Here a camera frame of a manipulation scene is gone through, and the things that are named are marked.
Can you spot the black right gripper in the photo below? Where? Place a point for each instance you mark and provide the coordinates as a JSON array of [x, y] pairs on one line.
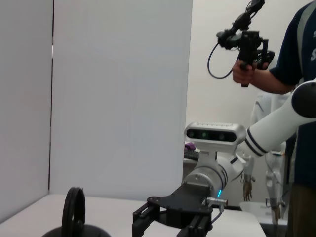
[[182, 205]]

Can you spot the black camera gimbal rig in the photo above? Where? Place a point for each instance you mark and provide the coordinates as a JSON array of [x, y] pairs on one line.
[[247, 42]]

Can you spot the bare person forearm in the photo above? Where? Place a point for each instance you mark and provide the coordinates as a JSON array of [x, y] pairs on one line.
[[269, 82]]

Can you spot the white humanoid robot forearm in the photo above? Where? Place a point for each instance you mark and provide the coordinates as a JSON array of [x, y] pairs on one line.
[[275, 177]]

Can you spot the bronze robotic hand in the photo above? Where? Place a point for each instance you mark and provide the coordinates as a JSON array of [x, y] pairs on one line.
[[276, 212], [247, 187]]

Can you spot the person hand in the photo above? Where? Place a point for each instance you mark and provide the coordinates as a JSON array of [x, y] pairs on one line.
[[240, 75]]

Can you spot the black keyboard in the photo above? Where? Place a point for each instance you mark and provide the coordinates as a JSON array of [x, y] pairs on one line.
[[191, 155]]

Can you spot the purple object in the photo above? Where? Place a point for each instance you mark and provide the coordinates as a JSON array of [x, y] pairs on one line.
[[189, 146]]

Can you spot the person in navy shirt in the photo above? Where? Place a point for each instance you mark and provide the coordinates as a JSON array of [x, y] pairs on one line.
[[291, 49]]

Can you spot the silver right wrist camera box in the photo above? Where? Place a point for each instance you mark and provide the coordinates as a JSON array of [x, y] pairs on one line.
[[212, 135]]

